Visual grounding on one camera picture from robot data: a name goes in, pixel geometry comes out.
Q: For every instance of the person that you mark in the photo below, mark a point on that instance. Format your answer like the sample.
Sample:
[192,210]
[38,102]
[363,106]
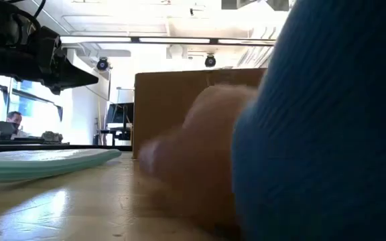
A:
[14,120]

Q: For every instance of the long black light rail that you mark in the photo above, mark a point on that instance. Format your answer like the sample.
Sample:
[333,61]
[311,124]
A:
[134,39]

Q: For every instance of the brown cardboard box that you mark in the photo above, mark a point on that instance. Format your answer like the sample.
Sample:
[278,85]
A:
[166,107]

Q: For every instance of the person's hand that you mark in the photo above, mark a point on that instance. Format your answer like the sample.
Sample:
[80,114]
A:
[206,150]

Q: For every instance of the black desk with equipment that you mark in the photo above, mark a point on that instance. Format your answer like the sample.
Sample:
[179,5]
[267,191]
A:
[119,134]

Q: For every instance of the dark laptop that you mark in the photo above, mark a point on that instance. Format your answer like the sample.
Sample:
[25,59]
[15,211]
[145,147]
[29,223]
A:
[0,129]

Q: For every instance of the small green plant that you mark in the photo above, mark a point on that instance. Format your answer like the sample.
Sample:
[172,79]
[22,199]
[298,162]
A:
[52,137]

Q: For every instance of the black round camera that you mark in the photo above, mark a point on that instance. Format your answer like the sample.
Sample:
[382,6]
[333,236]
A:
[102,64]
[210,61]

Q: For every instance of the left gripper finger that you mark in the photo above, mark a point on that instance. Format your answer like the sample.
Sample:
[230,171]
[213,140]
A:
[75,77]

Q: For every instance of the clear teal-edged zip pouch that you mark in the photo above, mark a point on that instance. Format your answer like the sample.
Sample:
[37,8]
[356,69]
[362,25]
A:
[45,164]

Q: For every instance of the person's forearm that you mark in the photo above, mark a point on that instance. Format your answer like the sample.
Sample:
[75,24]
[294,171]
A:
[330,127]

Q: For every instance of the black monitor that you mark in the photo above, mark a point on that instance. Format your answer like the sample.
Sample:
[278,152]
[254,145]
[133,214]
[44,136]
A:
[121,113]

